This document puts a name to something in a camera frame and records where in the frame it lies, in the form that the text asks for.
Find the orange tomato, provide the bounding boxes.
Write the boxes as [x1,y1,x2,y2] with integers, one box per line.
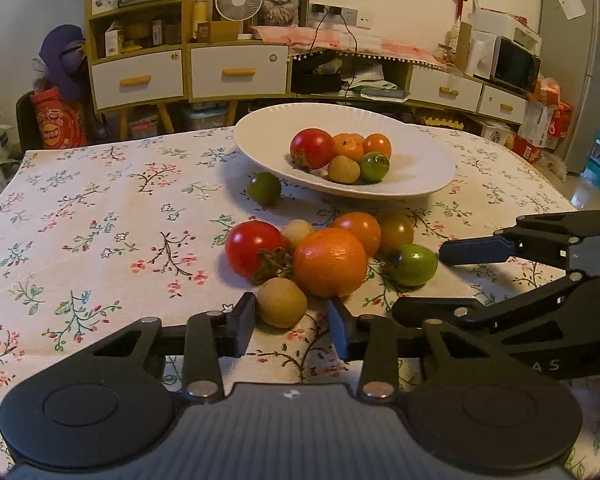
[330,211,382,258]
[362,133,393,159]

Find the brownish green tomato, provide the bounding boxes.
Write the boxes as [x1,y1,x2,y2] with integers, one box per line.
[377,213,415,256]

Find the small mandarin orange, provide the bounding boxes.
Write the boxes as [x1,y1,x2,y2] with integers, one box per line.
[332,132,366,162]

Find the black microwave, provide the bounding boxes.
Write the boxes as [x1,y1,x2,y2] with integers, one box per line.
[490,37,542,95]

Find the paper note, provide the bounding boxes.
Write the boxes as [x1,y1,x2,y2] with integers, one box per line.
[552,0,588,21]

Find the white printed carton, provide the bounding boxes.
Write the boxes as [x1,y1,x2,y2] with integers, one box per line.
[517,100,556,148]

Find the wall power outlets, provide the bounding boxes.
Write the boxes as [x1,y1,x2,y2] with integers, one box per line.
[310,2,373,31]

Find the small white fan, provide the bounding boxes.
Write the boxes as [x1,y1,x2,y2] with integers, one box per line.
[215,0,257,36]

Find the white plate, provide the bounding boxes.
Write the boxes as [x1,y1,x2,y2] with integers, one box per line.
[233,102,456,198]

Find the black chair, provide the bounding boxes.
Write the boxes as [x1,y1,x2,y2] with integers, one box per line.
[16,91,46,151]

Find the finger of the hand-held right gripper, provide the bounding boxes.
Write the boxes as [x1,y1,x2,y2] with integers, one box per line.
[439,210,600,267]
[391,270,587,332]

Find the yellow bottle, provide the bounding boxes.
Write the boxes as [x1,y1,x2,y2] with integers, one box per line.
[192,1,211,41]

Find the black cable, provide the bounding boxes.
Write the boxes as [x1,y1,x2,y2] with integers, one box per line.
[307,7,361,96]

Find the large orange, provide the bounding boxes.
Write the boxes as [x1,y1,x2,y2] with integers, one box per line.
[293,227,369,297]

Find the tall yellow-framed shelf cabinet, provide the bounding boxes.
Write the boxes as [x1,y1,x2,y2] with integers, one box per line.
[84,0,187,141]

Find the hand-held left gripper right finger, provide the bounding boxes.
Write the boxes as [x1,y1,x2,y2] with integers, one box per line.
[326,297,461,403]

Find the floral tablecloth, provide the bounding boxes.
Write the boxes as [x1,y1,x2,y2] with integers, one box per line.
[0,125,600,471]

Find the red printed bag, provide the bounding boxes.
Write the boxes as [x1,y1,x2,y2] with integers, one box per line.
[29,86,88,150]

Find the long yellow-framed sideboard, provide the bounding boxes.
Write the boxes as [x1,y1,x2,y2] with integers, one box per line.
[287,50,531,131]

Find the yellow egg carton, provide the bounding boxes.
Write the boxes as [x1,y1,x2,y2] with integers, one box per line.
[422,115,466,131]

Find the tan round fruit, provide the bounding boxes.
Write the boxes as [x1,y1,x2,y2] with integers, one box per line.
[256,277,308,329]
[280,219,316,253]
[327,155,362,185]

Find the pink fringed cloth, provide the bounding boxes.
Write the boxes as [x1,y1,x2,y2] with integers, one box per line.
[250,24,453,68]

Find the low yellow-framed cabinet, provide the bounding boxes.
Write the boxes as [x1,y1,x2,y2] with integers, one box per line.
[185,40,292,133]

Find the small clear storage bin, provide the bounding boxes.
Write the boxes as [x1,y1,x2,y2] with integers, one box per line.
[130,112,161,140]

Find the white drawer with wooden handle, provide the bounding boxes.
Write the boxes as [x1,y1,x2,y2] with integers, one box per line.
[409,66,483,113]
[90,50,185,109]
[190,44,288,99]
[479,85,528,124]

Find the purple plush toy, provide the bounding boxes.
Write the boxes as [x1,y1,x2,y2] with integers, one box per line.
[34,25,93,103]

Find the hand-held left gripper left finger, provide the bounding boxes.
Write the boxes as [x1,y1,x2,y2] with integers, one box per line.
[92,292,257,401]

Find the orange packages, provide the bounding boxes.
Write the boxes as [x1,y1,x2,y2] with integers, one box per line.
[530,77,573,141]

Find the red tomato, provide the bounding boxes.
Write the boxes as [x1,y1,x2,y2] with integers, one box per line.
[224,220,293,285]
[289,128,336,171]

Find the clear storage bin teal lid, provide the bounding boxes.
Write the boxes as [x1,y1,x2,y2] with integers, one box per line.
[180,105,228,133]

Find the grey refrigerator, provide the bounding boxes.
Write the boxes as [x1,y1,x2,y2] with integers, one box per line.
[537,0,600,178]

